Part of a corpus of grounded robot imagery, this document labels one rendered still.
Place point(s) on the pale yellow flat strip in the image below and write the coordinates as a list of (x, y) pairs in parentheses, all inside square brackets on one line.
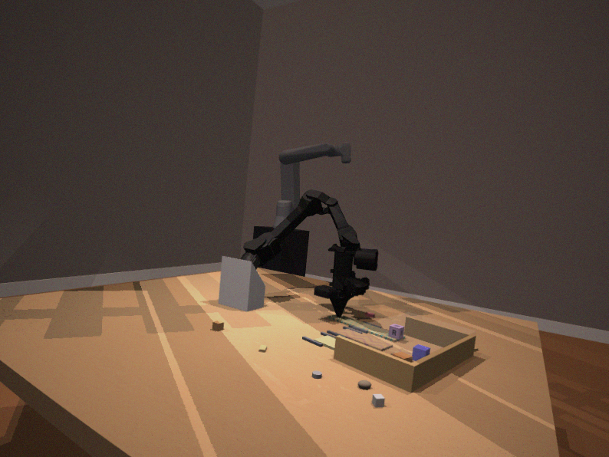
[(327, 341)]

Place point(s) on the brown open-top box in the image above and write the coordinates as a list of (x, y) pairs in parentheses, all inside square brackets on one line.
[(406, 350)]

